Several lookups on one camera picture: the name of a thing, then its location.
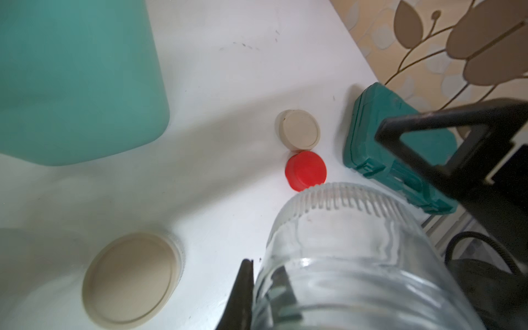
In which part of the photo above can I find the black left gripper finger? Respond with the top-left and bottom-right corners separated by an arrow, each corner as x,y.
216,259 -> 254,330

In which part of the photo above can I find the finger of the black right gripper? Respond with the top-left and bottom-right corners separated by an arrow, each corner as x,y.
375,98 -> 527,200

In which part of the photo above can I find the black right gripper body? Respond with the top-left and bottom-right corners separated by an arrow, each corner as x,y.
466,131 -> 527,263

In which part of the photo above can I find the red jar lid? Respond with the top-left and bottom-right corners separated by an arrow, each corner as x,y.
285,151 -> 327,192

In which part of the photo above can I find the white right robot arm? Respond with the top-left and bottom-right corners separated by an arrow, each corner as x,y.
375,98 -> 527,329

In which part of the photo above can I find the green bin with bag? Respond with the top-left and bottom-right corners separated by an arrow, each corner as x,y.
1,1 -> 170,166

